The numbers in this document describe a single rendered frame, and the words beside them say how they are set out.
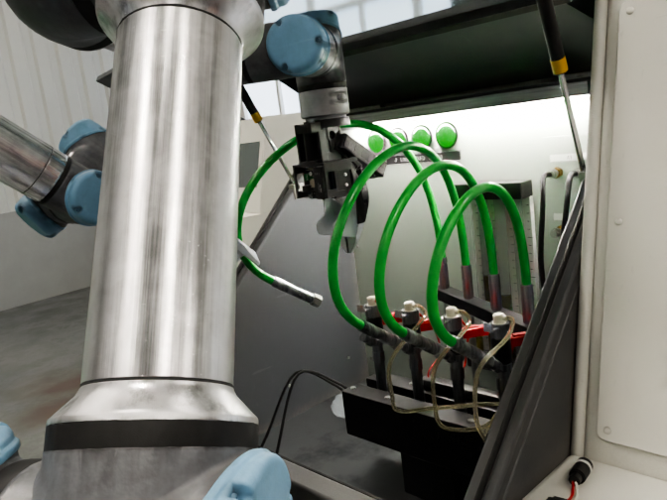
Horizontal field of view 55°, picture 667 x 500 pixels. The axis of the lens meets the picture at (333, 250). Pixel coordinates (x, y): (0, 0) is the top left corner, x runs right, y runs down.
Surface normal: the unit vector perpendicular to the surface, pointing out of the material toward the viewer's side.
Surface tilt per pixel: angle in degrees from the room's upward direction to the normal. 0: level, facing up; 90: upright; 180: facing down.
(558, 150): 90
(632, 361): 76
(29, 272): 90
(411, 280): 90
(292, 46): 90
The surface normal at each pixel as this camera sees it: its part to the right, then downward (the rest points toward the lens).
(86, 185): 0.64, 0.06
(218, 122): 0.80, -0.21
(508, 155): -0.71, 0.22
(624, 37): -0.72, -0.02
